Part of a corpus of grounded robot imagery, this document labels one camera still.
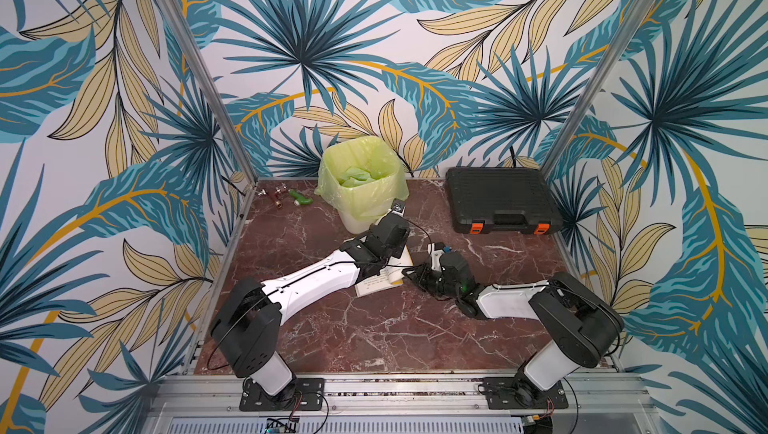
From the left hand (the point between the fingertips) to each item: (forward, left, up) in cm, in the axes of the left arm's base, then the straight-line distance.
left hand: (391, 232), depth 84 cm
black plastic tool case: (+22, -39, -10) cm, 46 cm away
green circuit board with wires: (-44, +26, -19) cm, 54 cm away
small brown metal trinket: (+22, +41, -15) cm, 49 cm away
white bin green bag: (+25, +10, -3) cm, 27 cm away
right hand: (-7, -3, -10) cm, 12 cm away
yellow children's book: (-8, -1, -11) cm, 14 cm away
